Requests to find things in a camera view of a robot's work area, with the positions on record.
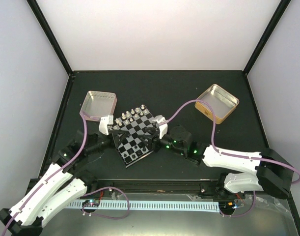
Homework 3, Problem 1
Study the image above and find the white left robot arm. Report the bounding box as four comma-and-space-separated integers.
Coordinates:
0, 131, 117, 236

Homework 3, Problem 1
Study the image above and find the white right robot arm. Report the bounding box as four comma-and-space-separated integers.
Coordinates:
145, 125, 295, 199

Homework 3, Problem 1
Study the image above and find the black and white chessboard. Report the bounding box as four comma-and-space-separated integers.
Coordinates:
110, 104, 154, 168

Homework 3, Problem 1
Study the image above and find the pink metal tin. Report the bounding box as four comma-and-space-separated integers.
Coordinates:
80, 91, 117, 121

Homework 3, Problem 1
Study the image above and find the gold metal tin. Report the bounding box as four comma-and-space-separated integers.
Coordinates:
197, 84, 240, 124

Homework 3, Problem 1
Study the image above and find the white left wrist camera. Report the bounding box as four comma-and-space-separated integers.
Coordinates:
99, 115, 113, 136

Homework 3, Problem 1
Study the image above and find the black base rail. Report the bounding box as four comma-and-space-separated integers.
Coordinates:
29, 178, 290, 200

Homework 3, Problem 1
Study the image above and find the white slotted cable duct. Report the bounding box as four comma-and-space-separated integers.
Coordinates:
65, 200, 219, 213

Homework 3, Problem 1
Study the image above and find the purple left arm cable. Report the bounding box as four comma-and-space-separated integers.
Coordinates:
1, 112, 131, 236

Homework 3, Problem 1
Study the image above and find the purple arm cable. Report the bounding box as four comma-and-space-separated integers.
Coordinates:
159, 99, 300, 219
1, 112, 131, 236

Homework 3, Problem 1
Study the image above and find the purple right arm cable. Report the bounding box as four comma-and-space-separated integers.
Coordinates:
159, 99, 300, 219

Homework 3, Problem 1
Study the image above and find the black frame post left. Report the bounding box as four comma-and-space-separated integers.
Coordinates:
27, 0, 73, 76

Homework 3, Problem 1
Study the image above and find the black frame post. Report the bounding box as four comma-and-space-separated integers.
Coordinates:
243, 0, 291, 76
27, 0, 73, 76

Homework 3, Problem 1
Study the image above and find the black frame post right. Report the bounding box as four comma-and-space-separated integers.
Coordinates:
243, 0, 291, 76

